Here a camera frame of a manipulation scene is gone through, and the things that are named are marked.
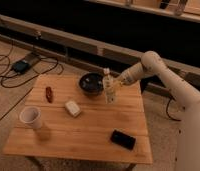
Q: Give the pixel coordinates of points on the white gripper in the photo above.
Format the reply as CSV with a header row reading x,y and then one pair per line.
x,y
121,79

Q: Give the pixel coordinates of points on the white plastic bottle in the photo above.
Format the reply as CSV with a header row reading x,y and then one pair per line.
x,y
109,90

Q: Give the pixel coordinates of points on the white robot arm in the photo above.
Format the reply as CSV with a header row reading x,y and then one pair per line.
x,y
187,96

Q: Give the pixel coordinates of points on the black bowl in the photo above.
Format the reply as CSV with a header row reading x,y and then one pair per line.
x,y
91,84

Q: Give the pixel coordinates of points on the black phone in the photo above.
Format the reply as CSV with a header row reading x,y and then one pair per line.
x,y
123,139

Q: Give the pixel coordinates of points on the wooden slatted table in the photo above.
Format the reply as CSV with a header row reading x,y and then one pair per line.
x,y
87,136

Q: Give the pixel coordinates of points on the small brown red object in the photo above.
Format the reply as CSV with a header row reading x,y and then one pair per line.
x,y
49,94

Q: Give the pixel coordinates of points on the black power adapter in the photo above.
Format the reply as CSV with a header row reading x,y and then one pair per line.
x,y
20,67

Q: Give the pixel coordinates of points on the long wooden bench rail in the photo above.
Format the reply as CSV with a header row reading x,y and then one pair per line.
x,y
91,46

